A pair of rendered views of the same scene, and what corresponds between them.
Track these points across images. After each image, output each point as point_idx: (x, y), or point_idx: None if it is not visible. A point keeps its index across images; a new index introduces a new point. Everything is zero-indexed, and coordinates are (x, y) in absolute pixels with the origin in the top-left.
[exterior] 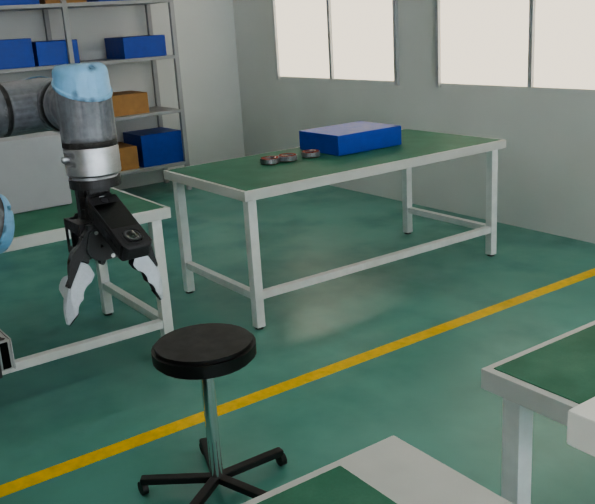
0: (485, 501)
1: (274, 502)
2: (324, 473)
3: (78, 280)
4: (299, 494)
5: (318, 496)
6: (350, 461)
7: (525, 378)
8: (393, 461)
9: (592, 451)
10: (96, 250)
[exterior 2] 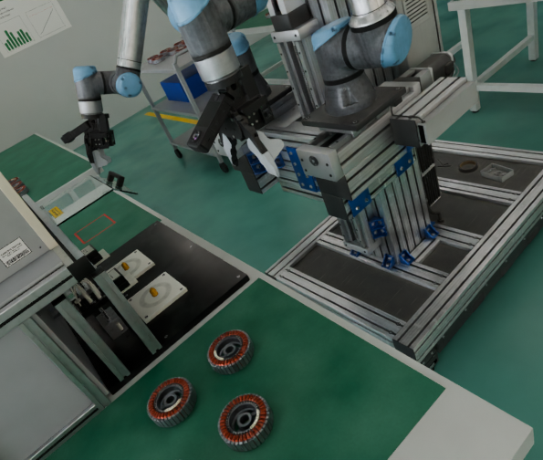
0: None
1: (374, 354)
2: (427, 378)
3: (224, 143)
4: (390, 368)
5: (390, 382)
6: (457, 395)
7: None
8: (472, 436)
9: None
10: (224, 130)
